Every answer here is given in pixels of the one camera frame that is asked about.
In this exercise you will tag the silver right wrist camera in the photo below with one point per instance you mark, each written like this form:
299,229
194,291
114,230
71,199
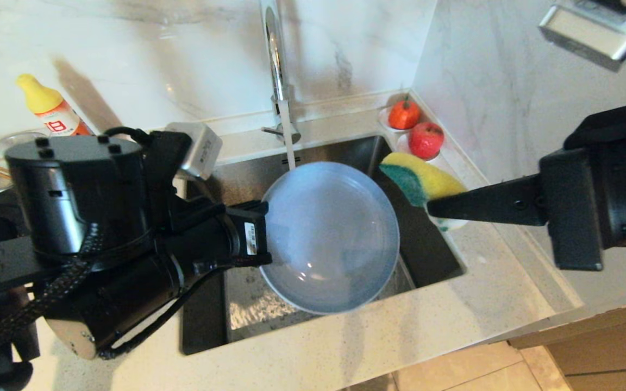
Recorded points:
590,30

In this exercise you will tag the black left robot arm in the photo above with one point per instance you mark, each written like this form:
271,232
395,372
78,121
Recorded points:
74,217

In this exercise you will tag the light blue plate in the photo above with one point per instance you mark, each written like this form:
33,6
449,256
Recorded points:
335,239

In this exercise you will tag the red toy apple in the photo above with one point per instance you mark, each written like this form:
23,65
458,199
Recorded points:
425,140

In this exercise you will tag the wooden cabinet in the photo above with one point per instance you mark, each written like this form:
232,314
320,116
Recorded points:
606,347

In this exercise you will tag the chrome faucet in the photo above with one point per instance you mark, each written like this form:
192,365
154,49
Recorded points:
276,70

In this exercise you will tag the yellow green sponge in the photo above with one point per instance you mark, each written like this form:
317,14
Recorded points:
432,182

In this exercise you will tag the small white dish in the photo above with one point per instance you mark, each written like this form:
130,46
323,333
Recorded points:
382,124
404,152

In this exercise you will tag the orange toy pumpkin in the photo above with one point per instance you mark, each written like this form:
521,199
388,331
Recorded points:
403,115

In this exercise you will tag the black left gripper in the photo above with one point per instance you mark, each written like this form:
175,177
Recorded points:
245,236

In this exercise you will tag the orange dish soap bottle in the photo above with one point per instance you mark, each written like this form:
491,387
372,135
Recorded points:
47,106

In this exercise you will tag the stainless steel sink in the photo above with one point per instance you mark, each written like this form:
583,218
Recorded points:
432,255

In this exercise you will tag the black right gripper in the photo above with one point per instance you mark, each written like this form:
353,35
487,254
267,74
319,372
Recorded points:
574,206

